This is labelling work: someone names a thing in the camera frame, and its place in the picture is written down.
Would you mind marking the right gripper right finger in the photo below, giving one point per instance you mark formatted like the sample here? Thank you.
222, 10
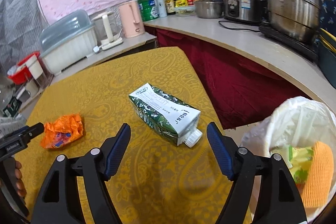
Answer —
279, 200

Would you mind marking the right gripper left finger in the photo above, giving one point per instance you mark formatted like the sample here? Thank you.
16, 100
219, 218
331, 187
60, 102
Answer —
58, 200

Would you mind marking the orange plastic bag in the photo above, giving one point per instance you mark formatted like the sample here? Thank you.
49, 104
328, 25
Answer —
63, 131

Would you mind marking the green white milk carton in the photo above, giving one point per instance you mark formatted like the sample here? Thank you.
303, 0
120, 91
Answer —
167, 115

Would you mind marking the white-lined trash bin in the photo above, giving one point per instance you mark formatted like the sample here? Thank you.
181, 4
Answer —
298, 122

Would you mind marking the person's left hand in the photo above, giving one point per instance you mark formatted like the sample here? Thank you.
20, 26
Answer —
21, 190

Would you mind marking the orange waffle cloth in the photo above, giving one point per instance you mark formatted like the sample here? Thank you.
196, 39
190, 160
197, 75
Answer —
316, 189

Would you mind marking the green yellow snack bag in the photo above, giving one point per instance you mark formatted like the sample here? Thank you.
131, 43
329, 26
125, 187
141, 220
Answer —
298, 161

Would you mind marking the red plastic basin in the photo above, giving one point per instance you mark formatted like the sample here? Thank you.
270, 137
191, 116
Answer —
22, 74

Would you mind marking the yellow patterned tablecloth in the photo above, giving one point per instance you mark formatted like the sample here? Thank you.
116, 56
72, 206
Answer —
157, 181

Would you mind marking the dark red curtain cloth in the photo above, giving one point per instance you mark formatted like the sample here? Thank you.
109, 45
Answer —
241, 90

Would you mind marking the white dish rack box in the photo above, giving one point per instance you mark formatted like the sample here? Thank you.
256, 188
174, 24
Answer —
67, 41

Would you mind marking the white glass kettle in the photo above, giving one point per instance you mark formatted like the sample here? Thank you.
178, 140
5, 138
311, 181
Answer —
106, 37

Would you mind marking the black induction cooker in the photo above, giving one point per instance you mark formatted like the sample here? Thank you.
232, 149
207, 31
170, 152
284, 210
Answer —
305, 51

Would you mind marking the stacked blue yellow basins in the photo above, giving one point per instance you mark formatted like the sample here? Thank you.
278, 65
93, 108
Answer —
326, 56

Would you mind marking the pink electric kettle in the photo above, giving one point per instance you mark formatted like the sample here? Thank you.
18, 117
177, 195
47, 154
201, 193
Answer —
132, 24

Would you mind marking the green tin can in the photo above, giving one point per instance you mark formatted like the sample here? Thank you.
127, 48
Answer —
148, 10

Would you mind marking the steel rice cooker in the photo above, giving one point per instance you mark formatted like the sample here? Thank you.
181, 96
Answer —
248, 11

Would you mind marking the small steel lidded pot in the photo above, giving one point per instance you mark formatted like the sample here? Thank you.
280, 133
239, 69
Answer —
209, 9

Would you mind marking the white bottle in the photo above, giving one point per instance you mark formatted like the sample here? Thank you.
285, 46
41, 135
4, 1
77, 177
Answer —
161, 8

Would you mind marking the dark sauce bottle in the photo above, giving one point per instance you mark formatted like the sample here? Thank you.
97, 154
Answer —
170, 7

